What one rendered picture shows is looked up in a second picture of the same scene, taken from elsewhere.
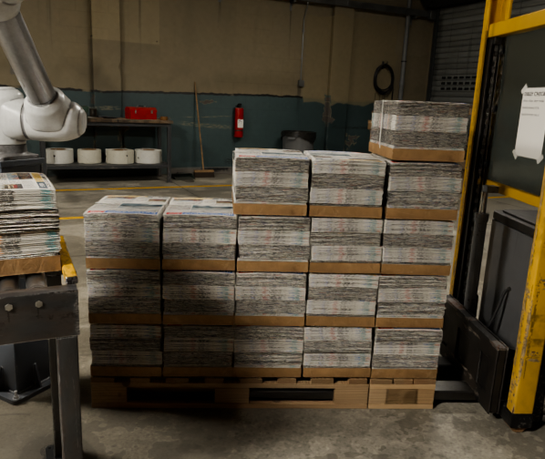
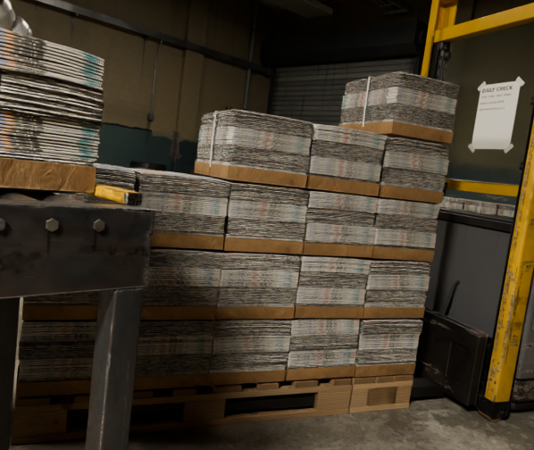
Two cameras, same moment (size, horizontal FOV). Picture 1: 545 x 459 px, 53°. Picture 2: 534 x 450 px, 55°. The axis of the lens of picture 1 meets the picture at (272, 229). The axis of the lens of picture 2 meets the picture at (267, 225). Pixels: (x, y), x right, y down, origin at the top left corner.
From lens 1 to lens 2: 0.85 m
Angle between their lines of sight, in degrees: 21
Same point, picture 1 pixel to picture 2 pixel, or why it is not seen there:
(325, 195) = (327, 165)
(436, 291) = (420, 279)
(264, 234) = (259, 206)
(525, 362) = (507, 347)
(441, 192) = (430, 173)
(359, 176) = (360, 147)
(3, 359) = not seen: outside the picture
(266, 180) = (267, 142)
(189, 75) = not seen: hidden behind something
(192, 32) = not seen: hidden behind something
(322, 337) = (310, 331)
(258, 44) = (110, 72)
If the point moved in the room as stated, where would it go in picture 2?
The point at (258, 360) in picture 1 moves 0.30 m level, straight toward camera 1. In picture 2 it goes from (238, 362) to (269, 404)
